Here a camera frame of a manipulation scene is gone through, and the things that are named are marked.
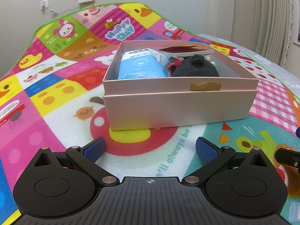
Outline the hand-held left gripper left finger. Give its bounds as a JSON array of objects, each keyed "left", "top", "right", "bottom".
[{"left": 33, "top": 137, "right": 120, "bottom": 186}]

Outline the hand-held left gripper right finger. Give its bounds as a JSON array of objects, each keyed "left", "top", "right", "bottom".
[{"left": 181, "top": 136, "right": 269, "bottom": 186}]

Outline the pink cardboard box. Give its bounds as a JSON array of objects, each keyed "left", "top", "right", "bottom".
[{"left": 102, "top": 40, "right": 259, "bottom": 131}]

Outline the blue and white cotton packet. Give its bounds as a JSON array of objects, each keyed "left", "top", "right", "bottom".
[{"left": 117, "top": 48, "right": 173, "bottom": 80}]

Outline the red and white booklet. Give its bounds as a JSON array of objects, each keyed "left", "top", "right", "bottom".
[{"left": 158, "top": 45, "right": 214, "bottom": 59}]

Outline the colourful cartoon play mat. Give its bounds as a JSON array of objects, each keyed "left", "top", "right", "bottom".
[{"left": 0, "top": 2, "right": 300, "bottom": 216}]

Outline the black plush toy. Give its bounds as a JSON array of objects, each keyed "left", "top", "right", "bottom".
[{"left": 172, "top": 54, "right": 220, "bottom": 78}]

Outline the green and white small toy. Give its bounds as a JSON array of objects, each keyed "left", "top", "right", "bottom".
[{"left": 203, "top": 56, "right": 217, "bottom": 67}]

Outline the grey curtain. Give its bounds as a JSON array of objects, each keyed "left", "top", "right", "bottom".
[{"left": 231, "top": 0, "right": 300, "bottom": 69}]

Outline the white cable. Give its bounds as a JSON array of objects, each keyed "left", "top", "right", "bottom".
[{"left": 46, "top": 3, "right": 96, "bottom": 15}]

